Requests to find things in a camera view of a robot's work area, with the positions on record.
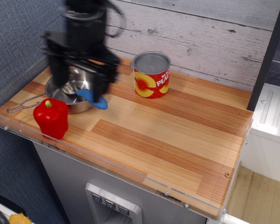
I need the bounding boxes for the black yellow object bottom left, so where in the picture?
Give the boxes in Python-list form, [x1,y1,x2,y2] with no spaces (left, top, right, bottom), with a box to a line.
[0,196,33,224]

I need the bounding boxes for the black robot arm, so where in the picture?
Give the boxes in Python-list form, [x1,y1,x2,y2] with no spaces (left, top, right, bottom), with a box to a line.
[43,0,126,104]

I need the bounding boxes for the right dark gray post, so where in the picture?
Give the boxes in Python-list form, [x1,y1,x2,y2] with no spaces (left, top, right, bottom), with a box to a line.
[247,11,280,111]

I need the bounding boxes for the white toy sink counter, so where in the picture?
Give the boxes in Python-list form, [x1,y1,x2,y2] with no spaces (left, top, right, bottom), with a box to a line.
[240,84,280,182]

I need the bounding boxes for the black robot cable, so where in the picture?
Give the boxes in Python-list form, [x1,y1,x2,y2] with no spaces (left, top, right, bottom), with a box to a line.
[105,0,127,38]

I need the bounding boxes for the blue handled metal spatula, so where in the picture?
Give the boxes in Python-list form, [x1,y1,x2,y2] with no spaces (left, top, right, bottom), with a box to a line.
[60,79,108,110]

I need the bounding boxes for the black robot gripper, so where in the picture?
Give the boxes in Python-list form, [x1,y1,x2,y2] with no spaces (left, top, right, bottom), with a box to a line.
[43,11,120,103]

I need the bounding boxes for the stainless steel pan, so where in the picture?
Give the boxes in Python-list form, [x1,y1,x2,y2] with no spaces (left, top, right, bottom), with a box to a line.
[7,67,94,114]

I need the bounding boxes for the red toy bell pepper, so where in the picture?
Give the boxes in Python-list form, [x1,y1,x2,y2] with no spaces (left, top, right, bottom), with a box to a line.
[33,98,69,140]

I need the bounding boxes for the red yellow peaches can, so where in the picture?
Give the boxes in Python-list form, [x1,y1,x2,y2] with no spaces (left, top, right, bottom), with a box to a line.
[130,51,171,98]

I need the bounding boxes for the silver water dispenser panel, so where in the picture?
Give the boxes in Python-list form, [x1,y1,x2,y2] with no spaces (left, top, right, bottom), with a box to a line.
[85,182,143,224]

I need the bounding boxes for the gray toy fridge cabinet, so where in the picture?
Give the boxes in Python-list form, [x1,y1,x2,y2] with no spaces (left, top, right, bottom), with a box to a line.
[34,143,207,224]

